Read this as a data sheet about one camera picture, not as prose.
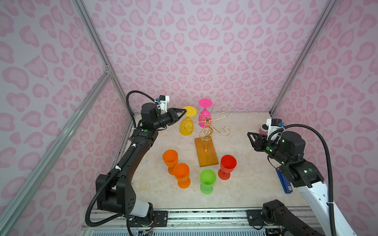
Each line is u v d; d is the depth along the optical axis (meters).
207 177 0.77
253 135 0.67
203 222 0.72
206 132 0.81
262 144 0.58
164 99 0.69
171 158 0.80
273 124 0.57
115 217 0.46
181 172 0.77
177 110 0.70
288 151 0.48
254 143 0.61
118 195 0.41
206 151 0.98
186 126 0.84
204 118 0.75
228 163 0.77
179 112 0.71
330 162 0.46
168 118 0.68
